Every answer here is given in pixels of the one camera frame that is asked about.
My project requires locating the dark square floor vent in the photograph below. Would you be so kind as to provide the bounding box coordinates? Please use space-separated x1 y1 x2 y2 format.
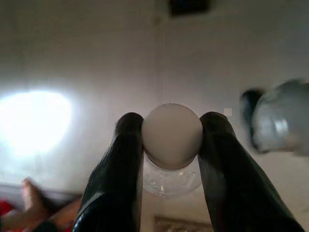
169 0 210 17

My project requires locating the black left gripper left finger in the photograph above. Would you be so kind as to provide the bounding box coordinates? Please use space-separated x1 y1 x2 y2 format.
72 112 146 232

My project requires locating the red cloth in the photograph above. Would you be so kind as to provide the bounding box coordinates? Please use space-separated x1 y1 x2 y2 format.
0 197 15 218

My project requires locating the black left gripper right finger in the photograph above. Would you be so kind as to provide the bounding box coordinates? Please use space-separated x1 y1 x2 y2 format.
197 111 305 232

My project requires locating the beige patterned rug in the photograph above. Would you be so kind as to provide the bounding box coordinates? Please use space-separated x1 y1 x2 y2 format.
154 214 215 232

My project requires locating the clear bottle white cap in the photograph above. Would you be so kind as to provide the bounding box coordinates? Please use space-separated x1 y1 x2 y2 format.
140 103 204 199

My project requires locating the person bare foot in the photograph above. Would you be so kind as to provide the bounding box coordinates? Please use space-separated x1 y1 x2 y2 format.
22 177 57 219

